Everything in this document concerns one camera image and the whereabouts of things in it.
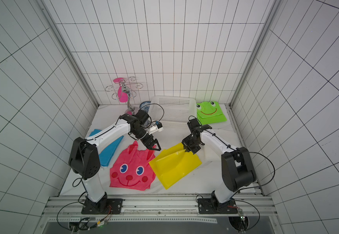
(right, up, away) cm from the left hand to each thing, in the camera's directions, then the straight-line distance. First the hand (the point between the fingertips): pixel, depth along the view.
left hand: (153, 147), depth 81 cm
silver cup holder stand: (-20, +35, +12) cm, 42 cm away
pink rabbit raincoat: (-13, -13, +4) cm, 19 cm away
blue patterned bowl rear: (-11, +25, +37) cm, 46 cm away
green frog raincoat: (+42, +21, +33) cm, 57 cm away
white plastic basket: (+12, +22, +41) cm, 48 cm away
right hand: (+14, -2, +6) cm, 16 cm away
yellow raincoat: (+12, -10, 0) cm, 15 cm away
